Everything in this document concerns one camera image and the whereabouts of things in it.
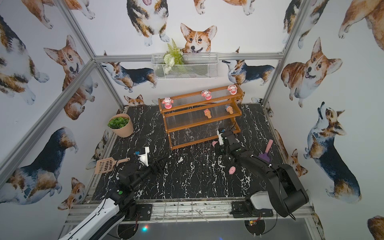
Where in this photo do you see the blue pink ice cream toy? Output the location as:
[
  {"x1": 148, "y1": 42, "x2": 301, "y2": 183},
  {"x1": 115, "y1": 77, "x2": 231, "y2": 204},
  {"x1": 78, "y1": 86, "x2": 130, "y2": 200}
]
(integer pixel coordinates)
[{"x1": 226, "y1": 105, "x2": 234, "y2": 115}]

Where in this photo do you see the pink ice cream cone toy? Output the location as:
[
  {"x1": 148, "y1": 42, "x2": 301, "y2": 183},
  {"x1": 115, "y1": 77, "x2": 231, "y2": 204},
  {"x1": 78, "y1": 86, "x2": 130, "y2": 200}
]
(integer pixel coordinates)
[{"x1": 204, "y1": 109, "x2": 212, "y2": 119}]

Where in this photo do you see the pink white bunny doll figure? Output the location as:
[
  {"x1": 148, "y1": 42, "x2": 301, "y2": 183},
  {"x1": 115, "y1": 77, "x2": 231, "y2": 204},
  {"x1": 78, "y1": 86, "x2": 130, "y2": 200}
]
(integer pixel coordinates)
[{"x1": 227, "y1": 85, "x2": 238, "y2": 95}]

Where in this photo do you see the pink hooded bunny doll figure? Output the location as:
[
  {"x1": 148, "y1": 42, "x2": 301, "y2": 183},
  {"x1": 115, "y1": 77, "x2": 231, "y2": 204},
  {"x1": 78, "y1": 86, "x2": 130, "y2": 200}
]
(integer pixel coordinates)
[{"x1": 162, "y1": 98, "x2": 174, "y2": 110}]

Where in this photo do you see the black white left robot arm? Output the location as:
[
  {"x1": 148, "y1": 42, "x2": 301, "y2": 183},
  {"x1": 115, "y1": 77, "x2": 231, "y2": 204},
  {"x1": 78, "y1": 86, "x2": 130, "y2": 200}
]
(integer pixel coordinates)
[{"x1": 61, "y1": 157, "x2": 168, "y2": 240}]

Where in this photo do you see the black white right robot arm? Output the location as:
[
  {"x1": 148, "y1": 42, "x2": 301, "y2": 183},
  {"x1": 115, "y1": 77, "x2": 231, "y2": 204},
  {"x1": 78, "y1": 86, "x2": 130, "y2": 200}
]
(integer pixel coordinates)
[{"x1": 214, "y1": 129, "x2": 309, "y2": 218}]

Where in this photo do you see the orange wooden two-tier shelf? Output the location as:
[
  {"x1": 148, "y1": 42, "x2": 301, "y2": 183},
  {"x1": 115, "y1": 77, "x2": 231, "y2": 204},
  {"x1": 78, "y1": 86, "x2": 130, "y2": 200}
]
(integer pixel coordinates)
[{"x1": 158, "y1": 84, "x2": 245, "y2": 150}]

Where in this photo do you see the beige slotted scoop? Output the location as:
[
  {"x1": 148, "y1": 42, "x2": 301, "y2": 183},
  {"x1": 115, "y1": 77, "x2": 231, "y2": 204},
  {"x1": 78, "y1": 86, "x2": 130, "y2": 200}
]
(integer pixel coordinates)
[{"x1": 95, "y1": 158, "x2": 130, "y2": 175}]

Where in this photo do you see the pink pot with green succulent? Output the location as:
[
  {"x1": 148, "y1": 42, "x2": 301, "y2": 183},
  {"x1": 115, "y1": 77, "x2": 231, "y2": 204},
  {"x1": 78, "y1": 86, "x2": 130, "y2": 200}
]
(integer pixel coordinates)
[{"x1": 108, "y1": 114, "x2": 134, "y2": 138}]

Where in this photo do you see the artificial fern with white flowers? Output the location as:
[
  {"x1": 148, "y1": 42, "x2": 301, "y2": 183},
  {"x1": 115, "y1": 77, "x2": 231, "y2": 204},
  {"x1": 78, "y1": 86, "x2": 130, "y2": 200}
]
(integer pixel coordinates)
[{"x1": 163, "y1": 39, "x2": 185, "y2": 75}]

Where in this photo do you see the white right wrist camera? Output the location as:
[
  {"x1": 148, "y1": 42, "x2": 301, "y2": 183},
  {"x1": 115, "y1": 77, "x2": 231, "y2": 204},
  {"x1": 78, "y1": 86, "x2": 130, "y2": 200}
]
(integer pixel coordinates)
[{"x1": 217, "y1": 128, "x2": 226, "y2": 146}]

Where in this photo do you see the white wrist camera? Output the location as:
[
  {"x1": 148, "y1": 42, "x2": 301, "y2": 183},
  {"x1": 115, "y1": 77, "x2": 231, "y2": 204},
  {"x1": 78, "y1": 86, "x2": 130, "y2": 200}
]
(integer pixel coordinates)
[
  {"x1": 135, "y1": 147, "x2": 150, "y2": 167},
  {"x1": 217, "y1": 128, "x2": 226, "y2": 146}
]

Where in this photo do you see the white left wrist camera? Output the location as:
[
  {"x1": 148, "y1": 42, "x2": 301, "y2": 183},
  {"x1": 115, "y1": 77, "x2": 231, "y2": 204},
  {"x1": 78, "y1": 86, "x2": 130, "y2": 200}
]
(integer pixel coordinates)
[{"x1": 135, "y1": 147, "x2": 150, "y2": 167}]

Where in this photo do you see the purple spatula with pink handle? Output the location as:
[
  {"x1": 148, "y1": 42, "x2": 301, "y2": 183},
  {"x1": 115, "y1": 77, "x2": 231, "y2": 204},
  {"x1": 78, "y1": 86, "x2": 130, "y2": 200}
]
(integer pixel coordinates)
[{"x1": 259, "y1": 140, "x2": 274, "y2": 163}]

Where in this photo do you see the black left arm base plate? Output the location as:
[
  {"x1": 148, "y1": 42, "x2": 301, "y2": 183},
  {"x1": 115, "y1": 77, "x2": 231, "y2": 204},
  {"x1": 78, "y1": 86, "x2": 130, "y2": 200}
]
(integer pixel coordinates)
[{"x1": 125, "y1": 204, "x2": 153, "y2": 222}]

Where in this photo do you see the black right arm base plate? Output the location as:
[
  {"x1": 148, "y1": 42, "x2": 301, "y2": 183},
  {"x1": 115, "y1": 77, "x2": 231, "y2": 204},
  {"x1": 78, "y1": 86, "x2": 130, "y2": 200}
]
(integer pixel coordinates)
[{"x1": 230, "y1": 200, "x2": 274, "y2": 219}]

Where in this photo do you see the white wire wall basket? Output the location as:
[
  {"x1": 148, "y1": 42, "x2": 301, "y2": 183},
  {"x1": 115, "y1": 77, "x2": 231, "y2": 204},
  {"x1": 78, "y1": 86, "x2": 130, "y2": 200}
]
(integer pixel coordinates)
[{"x1": 151, "y1": 53, "x2": 219, "y2": 80}]

